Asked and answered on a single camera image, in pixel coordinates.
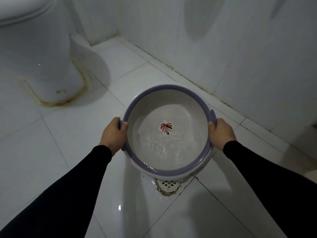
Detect person's left hand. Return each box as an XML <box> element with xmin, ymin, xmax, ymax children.
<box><xmin>99</xmin><ymin>117</ymin><xmax>129</xmax><ymax>157</ymax></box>

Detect person's right hand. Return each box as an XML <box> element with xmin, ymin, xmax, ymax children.
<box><xmin>208</xmin><ymin>118</ymin><xmax>237</xmax><ymax>152</ymax></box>

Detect white basin with purple rim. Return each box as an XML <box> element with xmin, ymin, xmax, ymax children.
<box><xmin>118</xmin><ymin>84</ymin><xmax>217</xmax><ymax>179</ymax></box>

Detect white floor drain cover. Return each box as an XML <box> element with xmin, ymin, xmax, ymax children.
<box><xmin>158</xmin><ymin>178</ymin><xmax>180</xmax><ymax>193</ymax></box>

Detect person's left forearm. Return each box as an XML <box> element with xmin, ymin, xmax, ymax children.
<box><xmin>0</xmin><ymin>145</ymin><xmax>112</xmax><ymax>238</ymax></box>

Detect person's right forearm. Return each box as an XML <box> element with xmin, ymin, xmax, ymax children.
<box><xmin>223</xmin><ymin>140</ymin><xmax>317</xmax><ymax>238</ymax></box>

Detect white toilet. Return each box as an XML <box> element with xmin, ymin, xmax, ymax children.
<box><xmin>0</xmin><ymin>0</ymin><xmax>86</xmax><ymax>105</ymax></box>

